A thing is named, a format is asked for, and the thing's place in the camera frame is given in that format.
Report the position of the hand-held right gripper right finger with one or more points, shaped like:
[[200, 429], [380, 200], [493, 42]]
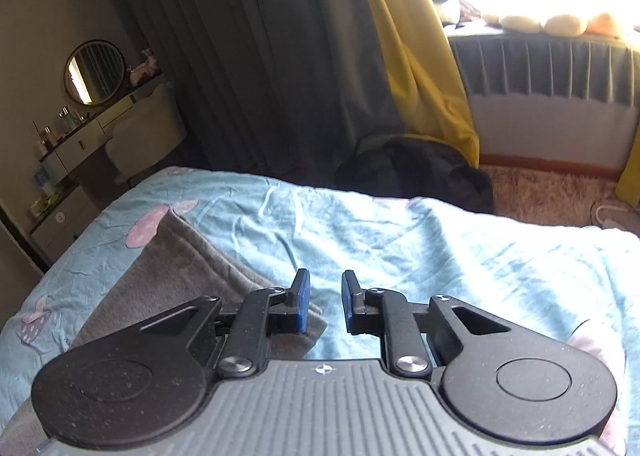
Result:
[[348, 308]]

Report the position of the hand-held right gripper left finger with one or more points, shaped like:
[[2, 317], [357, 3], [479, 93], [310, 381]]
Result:
[[301, 303]]

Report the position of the grey pants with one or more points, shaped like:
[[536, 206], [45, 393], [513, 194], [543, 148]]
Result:
[[165, 276]]

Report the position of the light blue printed bedsheet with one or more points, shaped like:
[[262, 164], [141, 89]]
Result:
[[430, 256]]

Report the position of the black bag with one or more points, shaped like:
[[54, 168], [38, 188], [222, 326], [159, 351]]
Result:
[[415, 170]]

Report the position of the beige shaggy rug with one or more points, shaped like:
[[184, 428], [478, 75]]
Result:
[[545, 196]]

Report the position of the white cushioned chair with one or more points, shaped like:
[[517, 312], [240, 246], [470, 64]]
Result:
[[145, 135]]

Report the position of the yellow curtain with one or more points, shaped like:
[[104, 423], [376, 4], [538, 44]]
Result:
[[425, 85], [631, 170]]

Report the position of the white drawer cabinet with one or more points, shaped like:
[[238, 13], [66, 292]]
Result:
[[62, 223]]

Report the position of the grey curtain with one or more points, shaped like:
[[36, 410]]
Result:
[[260, 45]]

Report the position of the white vanity table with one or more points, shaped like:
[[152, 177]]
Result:
[[82, 145]]

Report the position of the pink plush toy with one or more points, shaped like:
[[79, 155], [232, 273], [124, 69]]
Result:
[[147, 66]]

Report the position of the cream round cushion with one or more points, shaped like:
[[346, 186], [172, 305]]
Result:
[[520, 21], [565, 24]]

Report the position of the orange round cushion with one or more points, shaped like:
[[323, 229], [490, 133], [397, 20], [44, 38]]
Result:
[[607, 24]]

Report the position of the round wall mirror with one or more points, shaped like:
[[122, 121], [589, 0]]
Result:
[[95, 71]]

